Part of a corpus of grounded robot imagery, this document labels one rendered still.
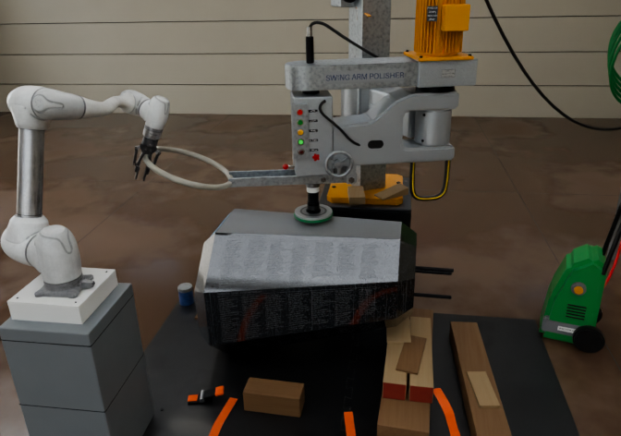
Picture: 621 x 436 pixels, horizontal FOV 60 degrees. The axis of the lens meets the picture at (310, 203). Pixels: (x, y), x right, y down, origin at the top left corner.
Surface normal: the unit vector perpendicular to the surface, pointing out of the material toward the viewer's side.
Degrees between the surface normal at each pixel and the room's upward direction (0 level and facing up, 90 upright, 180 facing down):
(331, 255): 45
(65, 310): 90
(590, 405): 0
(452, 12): 90
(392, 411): 0
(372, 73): 90
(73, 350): 90
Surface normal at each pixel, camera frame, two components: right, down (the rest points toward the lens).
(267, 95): -0.14, 0.38
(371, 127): 0.11, 0.38
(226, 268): -0.11, -0.39
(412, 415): -0.02, -0.92
